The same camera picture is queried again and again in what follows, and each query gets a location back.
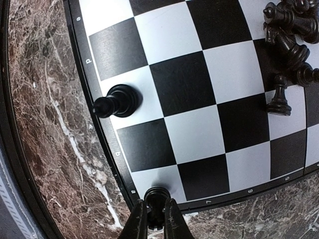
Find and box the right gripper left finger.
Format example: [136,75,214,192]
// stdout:
[119,199,148,239]

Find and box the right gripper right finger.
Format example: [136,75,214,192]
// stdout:
[164,198,193,239]

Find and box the black chess rook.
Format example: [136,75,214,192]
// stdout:
[144,186,170,231]

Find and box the black chess pawn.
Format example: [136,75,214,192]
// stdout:
[266,74,292,117]
[92,84,143,119]

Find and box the black white chessboard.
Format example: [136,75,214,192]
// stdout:
[64,0,319,212]

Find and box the pile of black chess pieces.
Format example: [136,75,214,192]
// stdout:
[263,0,319,87]

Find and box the white slotted cable duct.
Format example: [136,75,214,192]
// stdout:
[0,156,38,239]

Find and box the black front table rail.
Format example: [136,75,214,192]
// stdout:
[0,0,63,239]

